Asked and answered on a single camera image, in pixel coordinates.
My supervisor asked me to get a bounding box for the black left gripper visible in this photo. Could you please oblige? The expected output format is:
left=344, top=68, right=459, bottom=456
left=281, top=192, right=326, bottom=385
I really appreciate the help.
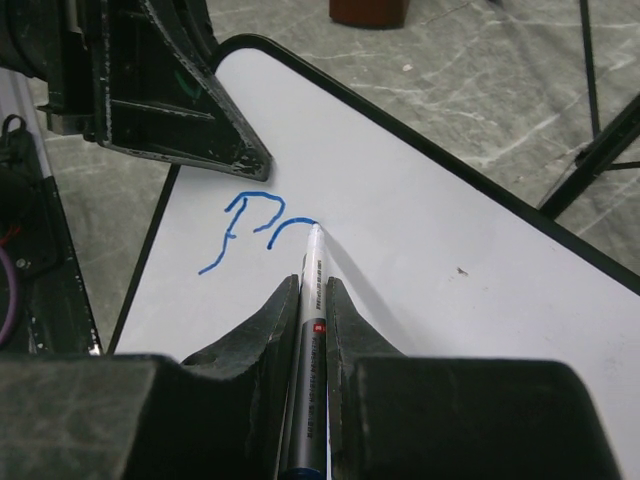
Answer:
left=1, top=1, right=273, bottom=181

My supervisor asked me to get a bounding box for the blue capped whiteboard marker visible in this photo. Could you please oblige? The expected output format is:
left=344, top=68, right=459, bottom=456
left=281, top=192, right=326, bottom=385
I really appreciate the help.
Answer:
left=278, top=223, right=328, bottom=479

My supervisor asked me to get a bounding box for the black perforated music stand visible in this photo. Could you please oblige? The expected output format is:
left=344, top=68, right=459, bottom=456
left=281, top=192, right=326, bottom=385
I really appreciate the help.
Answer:
left=487, top=0, right=640, bottom=220

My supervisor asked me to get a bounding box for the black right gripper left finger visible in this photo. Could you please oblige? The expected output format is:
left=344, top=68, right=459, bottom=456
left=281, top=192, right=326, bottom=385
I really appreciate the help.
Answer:
left=1, top=275, right=299, bottom=479

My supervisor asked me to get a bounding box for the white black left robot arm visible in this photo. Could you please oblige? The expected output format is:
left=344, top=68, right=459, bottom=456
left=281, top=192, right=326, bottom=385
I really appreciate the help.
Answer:
left=1, top=1, right=273, bottom=355

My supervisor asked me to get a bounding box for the white rectangular whiteboard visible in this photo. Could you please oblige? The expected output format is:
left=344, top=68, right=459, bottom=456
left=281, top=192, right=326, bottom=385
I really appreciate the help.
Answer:
left=107, top=33, right=640, bottom=381

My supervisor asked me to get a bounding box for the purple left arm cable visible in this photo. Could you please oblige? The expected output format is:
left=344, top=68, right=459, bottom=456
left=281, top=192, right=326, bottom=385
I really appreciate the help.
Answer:
left=0, top=244, right=22, bottom=349

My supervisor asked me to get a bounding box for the brown wooden metronome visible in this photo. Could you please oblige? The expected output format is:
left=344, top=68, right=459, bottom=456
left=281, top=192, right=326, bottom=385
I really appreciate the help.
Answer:
left=329, top=0, right=410, bottom=29

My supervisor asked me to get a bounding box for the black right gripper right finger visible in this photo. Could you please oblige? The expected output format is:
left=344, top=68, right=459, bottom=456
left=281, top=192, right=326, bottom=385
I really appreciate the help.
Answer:
left=326, top=278, right=621, bottom=479

